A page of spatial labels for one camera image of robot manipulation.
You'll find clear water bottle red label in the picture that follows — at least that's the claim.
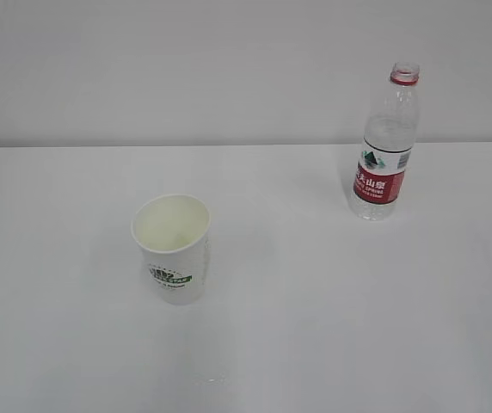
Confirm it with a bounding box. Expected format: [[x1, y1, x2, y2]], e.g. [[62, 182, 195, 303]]
[[349, 62, 420, 221]]

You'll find white paper cup green logo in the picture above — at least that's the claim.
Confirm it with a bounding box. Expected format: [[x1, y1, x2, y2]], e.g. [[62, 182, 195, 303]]
[[131, 194, 211, 305]]

